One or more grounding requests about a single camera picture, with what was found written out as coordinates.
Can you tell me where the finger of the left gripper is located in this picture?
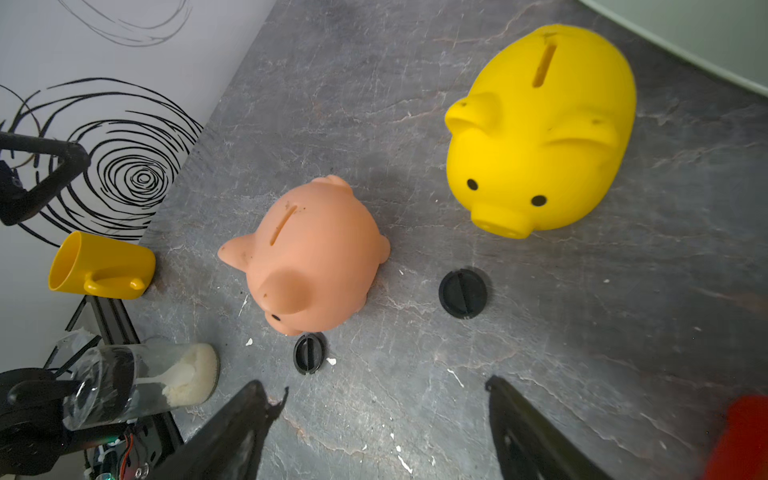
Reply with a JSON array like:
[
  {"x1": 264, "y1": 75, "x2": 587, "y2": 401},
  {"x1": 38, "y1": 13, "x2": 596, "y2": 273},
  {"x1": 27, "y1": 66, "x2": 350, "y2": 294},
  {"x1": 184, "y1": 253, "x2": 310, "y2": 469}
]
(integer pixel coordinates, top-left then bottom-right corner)
[{"x1": 1, "y1": 132, "x2": 91, "y2": 226}]

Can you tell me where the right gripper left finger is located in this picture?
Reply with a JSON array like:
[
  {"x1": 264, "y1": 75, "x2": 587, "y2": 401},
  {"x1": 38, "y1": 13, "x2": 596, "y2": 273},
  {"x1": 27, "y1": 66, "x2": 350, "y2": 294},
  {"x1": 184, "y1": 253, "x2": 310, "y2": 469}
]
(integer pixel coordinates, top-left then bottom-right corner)
[{"x1": 148, "y1": 380, "x2": 288, "y2": 480}]

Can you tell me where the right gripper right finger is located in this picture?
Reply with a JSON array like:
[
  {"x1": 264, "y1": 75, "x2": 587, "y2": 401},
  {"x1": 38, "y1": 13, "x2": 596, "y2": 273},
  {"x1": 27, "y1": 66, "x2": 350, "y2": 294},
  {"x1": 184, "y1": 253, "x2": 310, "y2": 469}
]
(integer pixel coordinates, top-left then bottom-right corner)
[{"x1": 485, "y1": 376, "x2": 611, "y2": 480}]

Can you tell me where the pink piggy bank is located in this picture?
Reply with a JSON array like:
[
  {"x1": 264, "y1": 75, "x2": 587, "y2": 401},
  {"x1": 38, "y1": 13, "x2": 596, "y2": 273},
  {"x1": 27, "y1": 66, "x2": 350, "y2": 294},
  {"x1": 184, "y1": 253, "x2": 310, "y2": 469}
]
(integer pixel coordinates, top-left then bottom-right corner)
[{"x1": 218, "y1": 175, "x2": 391, "y2": 336}]

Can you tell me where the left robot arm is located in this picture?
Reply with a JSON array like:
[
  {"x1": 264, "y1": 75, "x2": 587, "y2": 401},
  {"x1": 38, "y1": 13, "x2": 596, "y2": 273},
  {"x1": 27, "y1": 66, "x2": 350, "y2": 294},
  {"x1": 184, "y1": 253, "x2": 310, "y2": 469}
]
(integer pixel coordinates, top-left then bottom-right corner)
[{"x1": 1, "y1": 132, "x2": 126, "y2": 476}]

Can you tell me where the red piggy bank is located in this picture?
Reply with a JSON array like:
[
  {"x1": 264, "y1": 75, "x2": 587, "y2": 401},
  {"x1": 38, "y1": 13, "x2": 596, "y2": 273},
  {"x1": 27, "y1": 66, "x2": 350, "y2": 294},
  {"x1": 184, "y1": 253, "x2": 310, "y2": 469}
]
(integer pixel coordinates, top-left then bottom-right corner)
[{"x1": 703, "y1": 395, "x2": 767, "y2": 479}]

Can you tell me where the yellow piggy bank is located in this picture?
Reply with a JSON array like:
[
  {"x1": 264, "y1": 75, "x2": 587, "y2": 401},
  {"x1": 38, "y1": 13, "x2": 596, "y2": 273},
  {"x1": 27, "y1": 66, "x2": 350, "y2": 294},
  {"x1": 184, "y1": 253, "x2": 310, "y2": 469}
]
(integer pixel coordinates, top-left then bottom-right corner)
[{"x1": 445, "y1": 25, "x2": 637, "y2": 239}]

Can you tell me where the yellow mug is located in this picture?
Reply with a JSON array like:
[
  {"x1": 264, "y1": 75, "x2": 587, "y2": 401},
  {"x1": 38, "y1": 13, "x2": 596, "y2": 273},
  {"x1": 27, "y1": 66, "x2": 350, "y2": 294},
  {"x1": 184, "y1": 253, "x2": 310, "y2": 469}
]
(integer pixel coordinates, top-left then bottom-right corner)
[{"x1": 48, "y1": 231, "x2": 156, "y2": 300}]

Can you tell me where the black plug near pink pig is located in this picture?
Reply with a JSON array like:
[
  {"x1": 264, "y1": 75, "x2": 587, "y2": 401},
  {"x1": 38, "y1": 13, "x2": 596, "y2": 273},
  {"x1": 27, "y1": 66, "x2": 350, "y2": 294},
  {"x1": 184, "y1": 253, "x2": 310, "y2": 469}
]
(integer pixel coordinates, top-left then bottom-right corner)
[{"x1": 292, "y1": 332, "x2": 327, "y2": 375}]

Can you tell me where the clear jar with white contents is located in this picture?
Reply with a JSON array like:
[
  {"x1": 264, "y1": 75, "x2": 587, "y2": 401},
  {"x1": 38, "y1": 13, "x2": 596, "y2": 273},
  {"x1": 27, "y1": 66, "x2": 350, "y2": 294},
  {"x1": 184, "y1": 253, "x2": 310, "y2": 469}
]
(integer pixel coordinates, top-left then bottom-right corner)
[{"x1": 63, "y1": 343, "x2": 219, "y2": 430}]

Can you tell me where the black plug near yellow pig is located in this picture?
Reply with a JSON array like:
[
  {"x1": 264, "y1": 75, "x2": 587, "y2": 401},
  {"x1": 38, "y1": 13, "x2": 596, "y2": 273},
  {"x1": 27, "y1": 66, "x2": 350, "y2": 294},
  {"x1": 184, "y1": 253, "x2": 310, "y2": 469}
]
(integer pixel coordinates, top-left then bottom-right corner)
[{"x1": 438, "y1": 268, "x2": 488, "y2": 320}]

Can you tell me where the mint green toaster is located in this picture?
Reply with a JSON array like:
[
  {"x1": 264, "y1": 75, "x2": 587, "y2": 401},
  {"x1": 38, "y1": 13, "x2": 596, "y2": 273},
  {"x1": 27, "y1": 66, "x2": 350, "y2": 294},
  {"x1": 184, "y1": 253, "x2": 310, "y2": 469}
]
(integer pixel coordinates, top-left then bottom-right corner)
[{"x1": 578, "y1": 0, "x2": 768, "y2": 99}]

